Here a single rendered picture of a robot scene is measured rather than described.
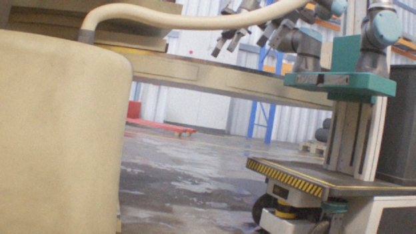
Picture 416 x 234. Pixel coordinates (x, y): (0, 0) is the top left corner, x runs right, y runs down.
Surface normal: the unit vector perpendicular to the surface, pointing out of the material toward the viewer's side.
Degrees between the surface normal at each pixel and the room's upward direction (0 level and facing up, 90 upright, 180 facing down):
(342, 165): 90
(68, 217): 90
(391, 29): 97
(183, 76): 90
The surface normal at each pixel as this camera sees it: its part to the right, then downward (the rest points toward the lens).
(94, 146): 0.92, 0.16
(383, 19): -0.07, 0.15
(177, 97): 0.26, 0.07
